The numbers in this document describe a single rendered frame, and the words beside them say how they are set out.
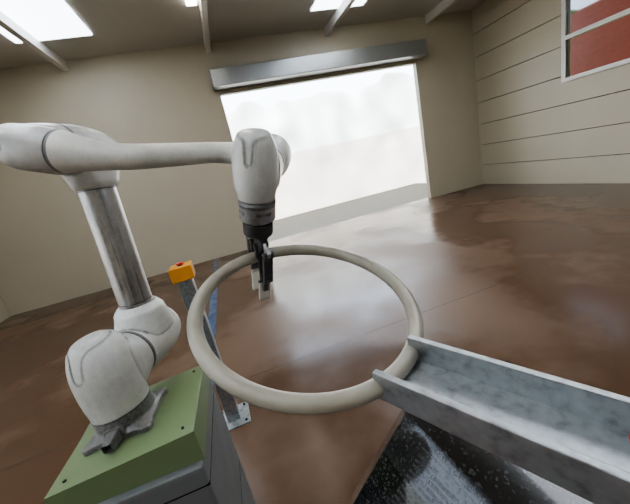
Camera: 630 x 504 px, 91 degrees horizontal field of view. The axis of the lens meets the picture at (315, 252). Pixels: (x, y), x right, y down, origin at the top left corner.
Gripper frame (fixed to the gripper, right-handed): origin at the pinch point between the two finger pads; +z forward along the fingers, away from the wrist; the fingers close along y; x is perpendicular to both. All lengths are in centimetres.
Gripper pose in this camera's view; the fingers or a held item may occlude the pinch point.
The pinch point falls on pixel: (260, 284)
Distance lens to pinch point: 89.5
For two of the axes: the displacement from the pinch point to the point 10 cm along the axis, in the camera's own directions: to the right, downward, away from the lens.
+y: 5.2, 4.6, -7.2
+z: -0.6, 8.6, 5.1
